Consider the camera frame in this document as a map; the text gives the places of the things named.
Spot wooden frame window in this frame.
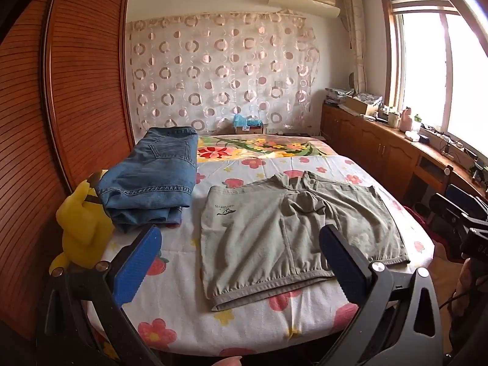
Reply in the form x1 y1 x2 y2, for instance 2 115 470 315
379 0 488 157

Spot stack of folded cloths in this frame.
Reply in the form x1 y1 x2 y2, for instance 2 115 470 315
324 87 357 105

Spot circle pattern sheer curtain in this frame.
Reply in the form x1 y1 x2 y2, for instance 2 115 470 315
126 11 321 134

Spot person's right hand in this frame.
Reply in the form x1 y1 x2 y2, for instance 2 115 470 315
457 257 475 296

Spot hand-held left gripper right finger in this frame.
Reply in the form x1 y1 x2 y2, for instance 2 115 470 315
316 224 445 366

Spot strawberry flower print bed sheet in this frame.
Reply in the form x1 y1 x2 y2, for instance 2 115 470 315
86 154 437 359

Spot yellow plush toy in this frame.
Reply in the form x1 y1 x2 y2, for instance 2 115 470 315
49 170 115 275

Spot grey-green shorts pants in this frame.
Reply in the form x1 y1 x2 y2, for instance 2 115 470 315
200 171 411 311

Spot long wooden cabinet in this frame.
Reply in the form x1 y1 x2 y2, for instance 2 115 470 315
320 101 488 214

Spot small cardboard box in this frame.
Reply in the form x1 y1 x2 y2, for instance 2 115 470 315
234 121 266 135

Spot patterned cloth bundle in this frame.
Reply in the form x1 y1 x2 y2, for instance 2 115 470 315
356 92 383 106

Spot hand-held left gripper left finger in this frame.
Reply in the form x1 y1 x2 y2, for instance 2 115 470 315
36 224 164 366

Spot floral plush blanket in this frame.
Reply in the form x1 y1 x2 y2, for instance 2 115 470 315
196 134 336 161

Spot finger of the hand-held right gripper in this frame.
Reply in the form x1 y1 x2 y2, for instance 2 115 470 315
429 193 478 233
447 184 488 218

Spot open cardboard box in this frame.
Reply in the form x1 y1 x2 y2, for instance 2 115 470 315
345 95 378 116

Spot beige window curtain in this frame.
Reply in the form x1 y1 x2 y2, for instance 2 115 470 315
341 0 367 94

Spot folded blue jeans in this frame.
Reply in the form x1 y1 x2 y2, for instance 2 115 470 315
95 127 199 234

